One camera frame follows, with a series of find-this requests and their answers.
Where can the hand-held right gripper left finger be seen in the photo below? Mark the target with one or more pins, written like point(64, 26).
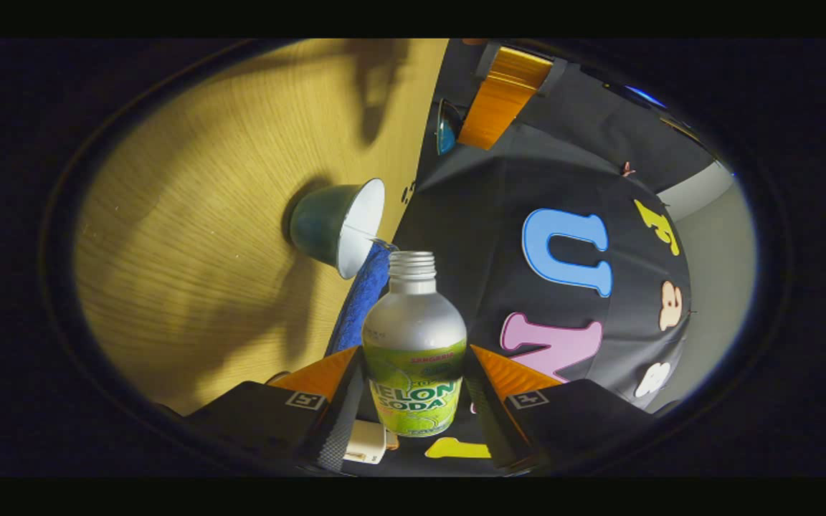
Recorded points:
point(341, 430)

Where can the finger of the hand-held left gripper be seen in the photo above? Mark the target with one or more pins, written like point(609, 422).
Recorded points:
point(502, 93)

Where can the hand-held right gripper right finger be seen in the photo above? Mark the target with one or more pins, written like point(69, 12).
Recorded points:
point(488, 423)

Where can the teal teacup lid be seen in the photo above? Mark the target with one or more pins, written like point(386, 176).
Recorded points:
point(447, 132)

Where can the silver green water bottle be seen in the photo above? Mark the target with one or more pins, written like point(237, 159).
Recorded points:
point(413, 330)

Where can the teal teacup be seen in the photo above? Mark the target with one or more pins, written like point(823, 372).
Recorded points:
point(320, 226)

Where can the white toaster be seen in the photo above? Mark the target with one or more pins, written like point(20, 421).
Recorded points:
point(366, 443)

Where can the toast slice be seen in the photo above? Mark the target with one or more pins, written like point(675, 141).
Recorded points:
point(392, 439)

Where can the black backdrop cloth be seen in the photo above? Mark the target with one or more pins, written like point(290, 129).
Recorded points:
point(499, 215)

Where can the blue towel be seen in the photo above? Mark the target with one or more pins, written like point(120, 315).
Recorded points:
point(363, 301)

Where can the red clip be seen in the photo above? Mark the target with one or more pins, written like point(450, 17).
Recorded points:
point(627, 170)

